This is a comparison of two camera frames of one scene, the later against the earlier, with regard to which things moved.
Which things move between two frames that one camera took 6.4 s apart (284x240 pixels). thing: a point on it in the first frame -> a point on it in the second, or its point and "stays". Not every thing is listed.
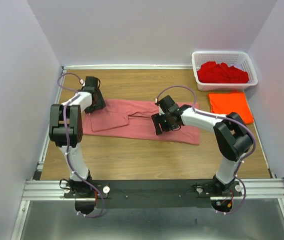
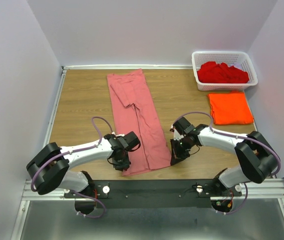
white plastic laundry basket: x=229 y=58 stays
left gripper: x=99 y=104 -> x=125 y=164
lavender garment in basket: x=239 y=65 stays
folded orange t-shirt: x=224 y=103 stays
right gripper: x=157 y=119 -> x=175 y=155
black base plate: x=158 y=194 stays
